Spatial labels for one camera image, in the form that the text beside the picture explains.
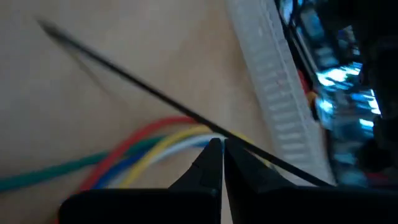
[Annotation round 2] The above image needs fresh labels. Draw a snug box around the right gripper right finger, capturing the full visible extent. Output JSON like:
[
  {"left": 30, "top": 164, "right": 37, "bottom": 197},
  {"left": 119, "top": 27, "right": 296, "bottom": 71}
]
[{"left": 223, "top": 138, "right": 398, "bottom": 224}]

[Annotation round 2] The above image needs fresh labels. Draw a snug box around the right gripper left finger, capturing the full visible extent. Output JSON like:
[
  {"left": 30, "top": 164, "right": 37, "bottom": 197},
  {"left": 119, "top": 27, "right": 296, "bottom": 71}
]
[{"left": 58, "top": 138, "right": 224, "bottom": 224}]

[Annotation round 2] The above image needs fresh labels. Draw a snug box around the white cable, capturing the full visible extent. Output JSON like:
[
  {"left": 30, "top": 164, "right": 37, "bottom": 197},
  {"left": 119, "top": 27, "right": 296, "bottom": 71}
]
[{"left": 107, "top": 133, "right": 226, "bottom": 189}]

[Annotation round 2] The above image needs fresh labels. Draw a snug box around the yellow cable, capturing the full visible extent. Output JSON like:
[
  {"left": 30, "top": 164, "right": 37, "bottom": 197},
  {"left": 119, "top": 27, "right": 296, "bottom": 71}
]
[{"left": 118, "top": 124, "right": 273, "bottom": 189}]

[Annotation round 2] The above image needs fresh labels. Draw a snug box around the blue cable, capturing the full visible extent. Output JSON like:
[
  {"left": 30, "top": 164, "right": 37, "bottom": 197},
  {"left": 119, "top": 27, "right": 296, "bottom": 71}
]
[{"left": 92, "top": 140, "right": 211, "bottom": 190}]

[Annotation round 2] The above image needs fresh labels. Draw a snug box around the black zip tie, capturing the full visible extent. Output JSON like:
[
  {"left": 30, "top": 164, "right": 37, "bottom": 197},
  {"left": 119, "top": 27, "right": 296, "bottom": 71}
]
[{"left": 36, "top": 18, "right": 336, "bottom": 187}]

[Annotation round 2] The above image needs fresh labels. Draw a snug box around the white perforated cable raceway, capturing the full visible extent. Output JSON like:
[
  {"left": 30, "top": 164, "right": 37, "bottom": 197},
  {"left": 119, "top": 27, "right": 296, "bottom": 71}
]
[{"left": 226, "top": 0, "right": 336, "bottom": 187}]

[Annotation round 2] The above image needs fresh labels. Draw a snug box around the green cable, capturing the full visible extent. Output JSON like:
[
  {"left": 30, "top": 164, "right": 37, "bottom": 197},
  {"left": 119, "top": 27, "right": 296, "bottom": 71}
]
[{"left": 0, "top": 136, "right": 165, "bottom": 194}]

